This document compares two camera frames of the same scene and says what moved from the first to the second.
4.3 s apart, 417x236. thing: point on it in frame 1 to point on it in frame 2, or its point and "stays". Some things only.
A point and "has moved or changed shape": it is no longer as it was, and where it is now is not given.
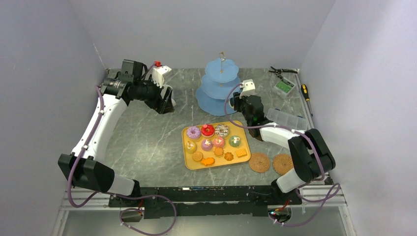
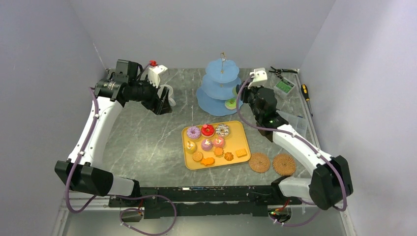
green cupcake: x=234 y=141 has moved or changed shape
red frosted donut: x=207 y=131 stays
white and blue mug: x=163 y=91 stays
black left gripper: x=161 y=105 stays
